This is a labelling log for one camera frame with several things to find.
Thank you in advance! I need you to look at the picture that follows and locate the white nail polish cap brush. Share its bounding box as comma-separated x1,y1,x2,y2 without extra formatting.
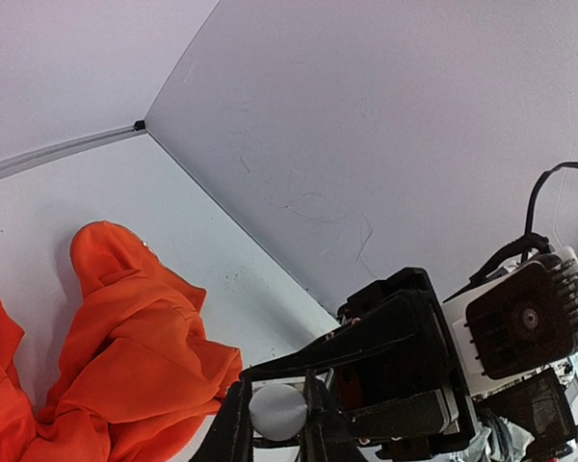
249,383,307,442

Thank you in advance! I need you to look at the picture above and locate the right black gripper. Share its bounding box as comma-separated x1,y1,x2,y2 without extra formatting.
240,268,477,457

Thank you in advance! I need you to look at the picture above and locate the orange cloth garment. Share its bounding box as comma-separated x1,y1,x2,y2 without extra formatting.
0,221,242,461

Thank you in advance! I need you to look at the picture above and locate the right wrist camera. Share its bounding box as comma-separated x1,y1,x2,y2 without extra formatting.
442,246,578,397

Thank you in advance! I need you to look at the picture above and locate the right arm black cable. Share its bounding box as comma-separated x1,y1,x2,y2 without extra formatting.
522,160,578,251

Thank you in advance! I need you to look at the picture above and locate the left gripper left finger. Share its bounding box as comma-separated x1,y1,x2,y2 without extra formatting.
190,379,253,462

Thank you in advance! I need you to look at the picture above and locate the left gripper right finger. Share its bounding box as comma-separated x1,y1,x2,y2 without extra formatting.
302,371,366,462

